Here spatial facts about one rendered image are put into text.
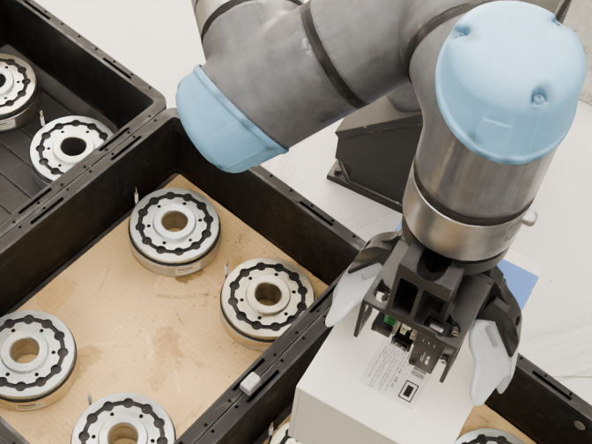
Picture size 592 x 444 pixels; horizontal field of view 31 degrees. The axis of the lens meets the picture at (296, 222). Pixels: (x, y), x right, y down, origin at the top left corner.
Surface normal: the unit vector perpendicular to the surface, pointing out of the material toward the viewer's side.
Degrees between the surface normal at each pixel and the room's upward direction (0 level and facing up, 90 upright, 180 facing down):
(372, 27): 52
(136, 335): 0
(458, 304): 1
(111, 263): 0
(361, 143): 90
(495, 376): 58
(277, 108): 65
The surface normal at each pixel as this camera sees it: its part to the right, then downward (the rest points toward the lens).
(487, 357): 0.78, 0.08
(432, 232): -0.67, 0.59
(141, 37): 0.08, -0.57
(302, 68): -0.28, 0.21
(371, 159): -0.47, 0.71
